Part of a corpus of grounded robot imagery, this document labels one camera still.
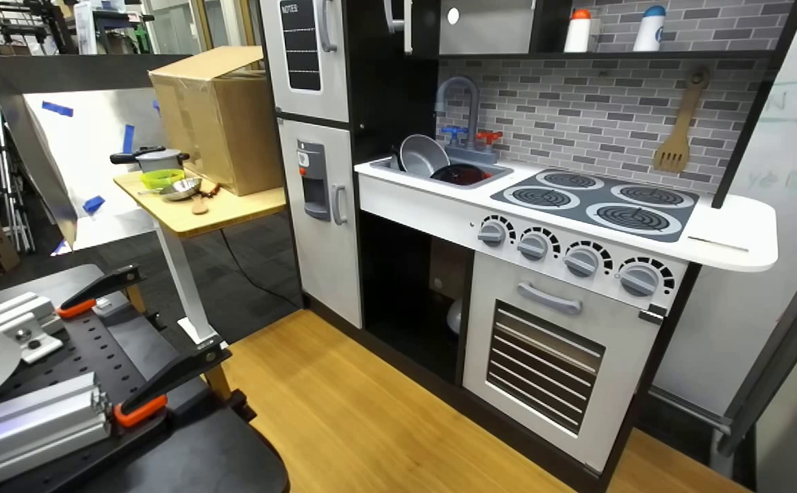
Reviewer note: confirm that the white dispenser fridge door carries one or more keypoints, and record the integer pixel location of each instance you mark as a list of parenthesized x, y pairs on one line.
[(319, 263)]

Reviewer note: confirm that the toy stove top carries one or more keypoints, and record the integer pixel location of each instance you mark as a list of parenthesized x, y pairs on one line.
[(597, 201)]

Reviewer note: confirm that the white toy oven door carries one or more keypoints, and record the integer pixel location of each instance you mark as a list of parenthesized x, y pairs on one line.
[(618, 364)]

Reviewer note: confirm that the silver toy pot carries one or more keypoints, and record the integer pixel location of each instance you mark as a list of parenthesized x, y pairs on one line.
[(455, 316)]

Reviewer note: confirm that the gray toy bowl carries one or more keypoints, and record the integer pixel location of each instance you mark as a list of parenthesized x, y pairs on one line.
[(420, 153)]

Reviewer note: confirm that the black toy pan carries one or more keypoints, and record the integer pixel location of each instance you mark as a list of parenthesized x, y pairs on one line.
[(459, 172)]

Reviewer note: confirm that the gray toy stove knob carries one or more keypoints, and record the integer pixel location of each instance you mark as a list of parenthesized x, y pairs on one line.
[(583, 261), (493, 231), (534, 243), (638, 278)]

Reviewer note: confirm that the white toy sink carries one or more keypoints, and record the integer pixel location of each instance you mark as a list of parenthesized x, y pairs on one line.
[(507, 172)]

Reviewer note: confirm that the black white toy kitchen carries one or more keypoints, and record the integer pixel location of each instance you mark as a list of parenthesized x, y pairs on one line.
[(387, 91)]

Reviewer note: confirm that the gray toy faucet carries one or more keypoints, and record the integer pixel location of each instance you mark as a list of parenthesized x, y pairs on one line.
[(455, 91)]

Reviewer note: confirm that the light wooden desk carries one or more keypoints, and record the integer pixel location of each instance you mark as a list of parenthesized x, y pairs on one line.
[(222, 208)]

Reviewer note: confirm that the large brown cardboard box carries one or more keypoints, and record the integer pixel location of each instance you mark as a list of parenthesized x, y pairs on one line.
[(222, 119)]

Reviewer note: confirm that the silver metal bowl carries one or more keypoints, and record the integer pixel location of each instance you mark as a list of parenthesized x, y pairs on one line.
[(181, 190)]

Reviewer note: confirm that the white toy microwave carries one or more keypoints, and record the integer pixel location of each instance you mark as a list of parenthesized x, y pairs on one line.
[(487, 27)]

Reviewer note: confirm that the green bowl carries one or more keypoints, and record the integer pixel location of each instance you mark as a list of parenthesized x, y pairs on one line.
[(163, 179)]

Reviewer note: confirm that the orange black clamp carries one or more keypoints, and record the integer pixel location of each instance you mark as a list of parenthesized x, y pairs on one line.
[(96, 291), (153, 387)]

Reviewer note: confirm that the white bottle orange cap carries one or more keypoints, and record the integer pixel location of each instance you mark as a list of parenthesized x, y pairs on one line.
[(578, 30)]

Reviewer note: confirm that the blue tape strip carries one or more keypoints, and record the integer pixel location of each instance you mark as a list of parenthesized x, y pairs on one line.
[(93, 202), (57, 108), (126, 137)]

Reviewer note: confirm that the wooden toy spatula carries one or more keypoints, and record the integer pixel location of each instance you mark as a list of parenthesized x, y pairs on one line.
[(674, 145)]

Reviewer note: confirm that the black perforated breadboard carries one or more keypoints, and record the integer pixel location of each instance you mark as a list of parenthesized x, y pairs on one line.
[(141, 447)]

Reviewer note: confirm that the white panel board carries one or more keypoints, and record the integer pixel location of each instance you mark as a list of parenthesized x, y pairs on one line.
[(77, 165)]

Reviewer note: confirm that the white bottle blue cap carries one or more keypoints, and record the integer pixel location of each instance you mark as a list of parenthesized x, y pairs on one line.
[(649, 27)]

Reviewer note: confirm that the large whiteboard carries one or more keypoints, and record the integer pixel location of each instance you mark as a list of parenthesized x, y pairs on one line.
[(771, 137)]

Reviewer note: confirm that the aluminium extrusion bar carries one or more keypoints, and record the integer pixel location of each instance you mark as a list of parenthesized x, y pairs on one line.
[(22, 427)]

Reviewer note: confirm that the aluminium angle bracket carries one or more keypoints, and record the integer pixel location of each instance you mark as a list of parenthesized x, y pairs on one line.
[(18, 324)]

